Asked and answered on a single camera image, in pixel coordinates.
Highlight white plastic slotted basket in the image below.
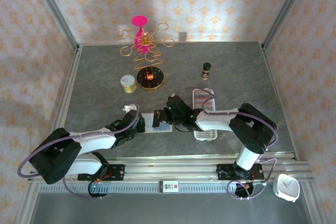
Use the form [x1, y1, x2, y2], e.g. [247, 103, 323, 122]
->
[192, 88, 218, 141]

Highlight grey slotted cable tray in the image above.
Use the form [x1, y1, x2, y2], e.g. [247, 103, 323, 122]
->
[39, 183, 266, 194]

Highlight stack of colourful cards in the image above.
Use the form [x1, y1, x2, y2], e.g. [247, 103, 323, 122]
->
[195, 91, 214, 111]

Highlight pink plastic wine glass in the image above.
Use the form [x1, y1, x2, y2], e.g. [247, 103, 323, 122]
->
[131, 15, 152, 54]

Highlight aluminium table side rail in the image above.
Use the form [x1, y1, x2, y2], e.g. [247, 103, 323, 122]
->
[41, 45, 83, 162]
[261, 45, 300, 161]

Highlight white square alarm clock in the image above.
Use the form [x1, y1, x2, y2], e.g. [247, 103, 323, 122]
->
[272, 173, 301, 204]

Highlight spice bottle with black cap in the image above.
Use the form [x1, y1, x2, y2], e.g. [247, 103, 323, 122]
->
[201, 62, 212, 81]

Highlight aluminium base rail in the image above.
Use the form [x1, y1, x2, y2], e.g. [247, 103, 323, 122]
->
[27, 154, 314, 183]

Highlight aluminium frame post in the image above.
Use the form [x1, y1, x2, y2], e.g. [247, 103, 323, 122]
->
[260, 0, 312, 50]
[27, 0, 81, 51]

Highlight gold wire glass rack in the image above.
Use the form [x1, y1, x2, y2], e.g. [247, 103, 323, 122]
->
[117, 22, 176, 91]

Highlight yellow tin can white lid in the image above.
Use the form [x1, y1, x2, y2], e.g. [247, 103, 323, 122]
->
[120, 74, 138, 94]

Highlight white label with red mark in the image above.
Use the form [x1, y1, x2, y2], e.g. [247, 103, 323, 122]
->
[159, 180, 180, 194]

